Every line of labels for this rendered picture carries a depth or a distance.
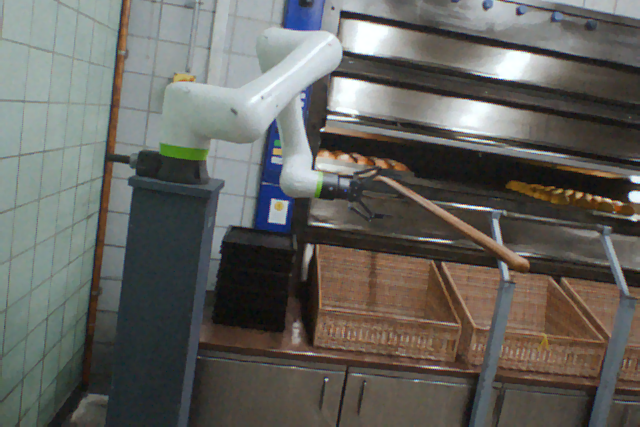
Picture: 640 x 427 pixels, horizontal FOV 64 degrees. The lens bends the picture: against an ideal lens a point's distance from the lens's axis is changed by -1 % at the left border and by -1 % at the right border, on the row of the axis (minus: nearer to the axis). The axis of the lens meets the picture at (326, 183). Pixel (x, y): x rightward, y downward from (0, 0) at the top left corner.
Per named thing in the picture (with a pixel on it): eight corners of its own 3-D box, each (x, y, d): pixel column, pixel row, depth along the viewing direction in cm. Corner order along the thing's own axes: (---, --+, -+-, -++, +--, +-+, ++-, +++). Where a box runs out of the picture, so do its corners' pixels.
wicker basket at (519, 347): (427, 316, 242) (438, 260, 239) (538, 329, 249) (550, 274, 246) (465, 366, 194) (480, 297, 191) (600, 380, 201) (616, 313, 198)
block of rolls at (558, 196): (502, 187, 318) (504, 178, 317) (573, 198, 324) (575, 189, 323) (554, 204, 258) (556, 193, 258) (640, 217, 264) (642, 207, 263)
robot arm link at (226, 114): (242, 109, 113) (348, 25, 150) (186, 99, 120) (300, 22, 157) (253, 158, 120) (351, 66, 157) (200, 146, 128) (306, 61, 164)
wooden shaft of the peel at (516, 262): (529, 275, 102) (533, 261, 102) (516, 274, 102) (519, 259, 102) (371, 171, 271) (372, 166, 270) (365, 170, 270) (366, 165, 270)
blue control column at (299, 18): (249, 279, 429) (288, 18, 403) (268, 281, 431) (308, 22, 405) (226, 411, 239) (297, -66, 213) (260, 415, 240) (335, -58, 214)
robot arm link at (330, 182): (319, 201, 171) (323, 174, 170) (316, 195, 183) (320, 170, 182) (336, 203, 172) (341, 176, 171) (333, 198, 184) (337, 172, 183)
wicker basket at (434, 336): (305, 300, 237) (314, 242, 233) (422, 315, 242) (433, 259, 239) (310, 347, 189) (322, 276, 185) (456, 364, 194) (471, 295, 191)
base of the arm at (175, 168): (97, 170, 125) (99, 146, 124) (118, 165, 139) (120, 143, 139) (203, 187, 127) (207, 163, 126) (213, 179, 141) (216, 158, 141)
